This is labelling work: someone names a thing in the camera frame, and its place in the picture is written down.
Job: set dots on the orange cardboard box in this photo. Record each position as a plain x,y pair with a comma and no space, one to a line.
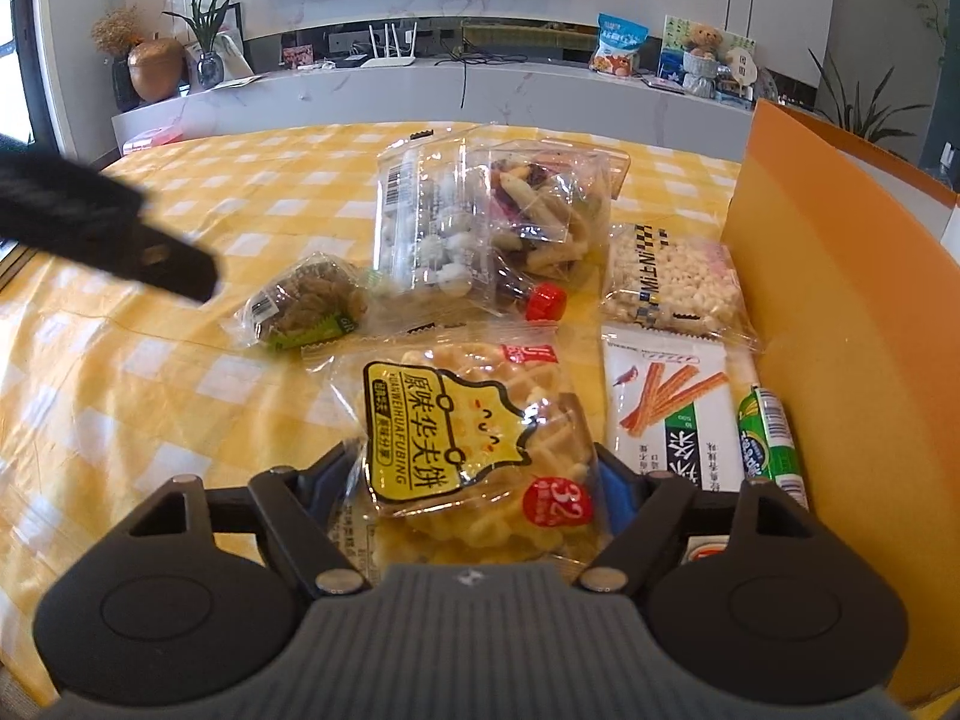
856,306

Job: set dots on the puffed rice snack bag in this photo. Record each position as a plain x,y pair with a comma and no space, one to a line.
673,283

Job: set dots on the teddy bear in basket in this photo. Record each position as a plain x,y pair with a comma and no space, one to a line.
700,60

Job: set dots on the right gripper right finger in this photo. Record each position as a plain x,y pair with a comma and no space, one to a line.
645,514

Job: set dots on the white tv console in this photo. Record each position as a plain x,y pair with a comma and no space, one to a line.
565,99

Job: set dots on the mixed veggie chips bag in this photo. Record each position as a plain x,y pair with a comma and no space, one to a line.
548,202

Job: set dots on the white wifi router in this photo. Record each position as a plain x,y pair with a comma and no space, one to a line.
390,47

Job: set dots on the blue snack bag on console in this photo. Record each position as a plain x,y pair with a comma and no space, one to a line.
619,42

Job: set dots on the green potted plant in vase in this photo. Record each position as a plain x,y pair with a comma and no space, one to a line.
205,19

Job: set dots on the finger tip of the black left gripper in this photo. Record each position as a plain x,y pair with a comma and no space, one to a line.
70,211

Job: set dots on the green walnut snack packet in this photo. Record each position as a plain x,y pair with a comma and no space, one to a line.
322,298

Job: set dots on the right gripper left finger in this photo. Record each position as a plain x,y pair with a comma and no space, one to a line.
294,509

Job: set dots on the pink tissue box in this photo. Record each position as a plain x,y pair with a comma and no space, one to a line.
152,138

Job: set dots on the yellow checkered tablecloth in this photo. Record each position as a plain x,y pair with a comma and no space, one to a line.
109,388

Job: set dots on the yellow waffle snack bag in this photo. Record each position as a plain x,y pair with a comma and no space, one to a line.
473,448

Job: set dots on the green sausage stick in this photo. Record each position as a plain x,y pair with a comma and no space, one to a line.
767,444

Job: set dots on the white breadstick snack packet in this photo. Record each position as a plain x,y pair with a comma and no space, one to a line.
669,406

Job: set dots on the brown round vase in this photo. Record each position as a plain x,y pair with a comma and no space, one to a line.
156,68

